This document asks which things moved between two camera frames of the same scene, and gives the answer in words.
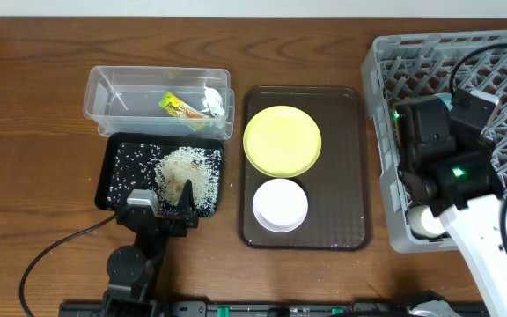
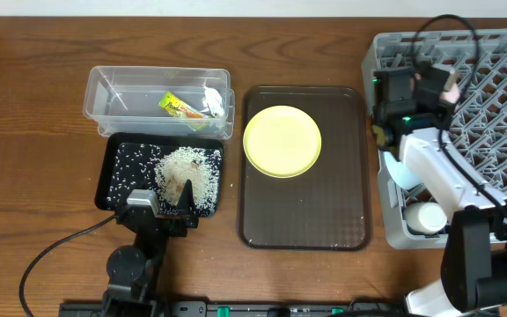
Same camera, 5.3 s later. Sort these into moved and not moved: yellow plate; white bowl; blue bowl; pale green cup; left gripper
Moved: blue bowl; white bowl
Not moved: left gripper; pale green cup; yellow plate
